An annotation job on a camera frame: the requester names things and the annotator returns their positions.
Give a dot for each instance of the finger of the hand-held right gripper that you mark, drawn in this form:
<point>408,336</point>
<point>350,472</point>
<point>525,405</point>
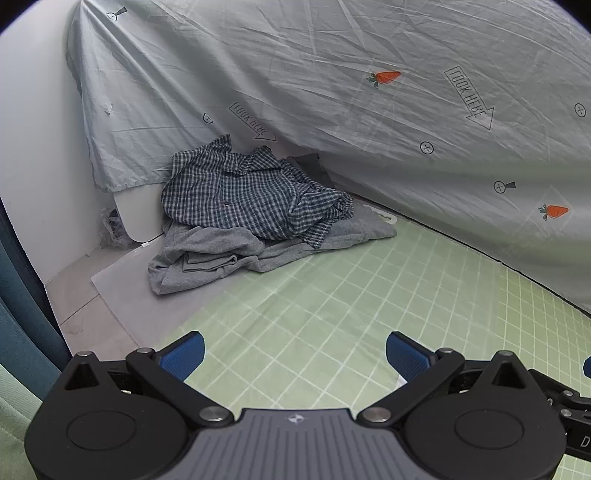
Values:
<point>565,390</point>

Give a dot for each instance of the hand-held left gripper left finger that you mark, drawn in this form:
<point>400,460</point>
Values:
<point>182,356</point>

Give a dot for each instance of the white board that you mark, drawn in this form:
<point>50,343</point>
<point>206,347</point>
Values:
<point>138,212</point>

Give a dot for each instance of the light grey garment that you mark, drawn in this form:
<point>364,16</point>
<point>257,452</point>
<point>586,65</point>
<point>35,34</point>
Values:
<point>207,258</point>

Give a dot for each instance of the grey carrot-print sheet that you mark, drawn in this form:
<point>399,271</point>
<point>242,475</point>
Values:
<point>323,92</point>

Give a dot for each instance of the green checked cloth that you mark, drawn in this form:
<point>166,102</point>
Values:
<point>346,300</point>

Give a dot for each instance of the blue curtain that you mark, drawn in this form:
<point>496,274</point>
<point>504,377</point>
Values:
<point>23,300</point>

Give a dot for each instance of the crumpled plastic bag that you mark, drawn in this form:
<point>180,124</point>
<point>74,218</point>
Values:
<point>113,228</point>

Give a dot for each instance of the blue plaid shirt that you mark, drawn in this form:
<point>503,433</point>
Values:
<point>240,198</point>

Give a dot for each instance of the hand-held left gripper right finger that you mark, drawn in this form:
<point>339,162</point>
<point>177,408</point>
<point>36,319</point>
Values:
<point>407,356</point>

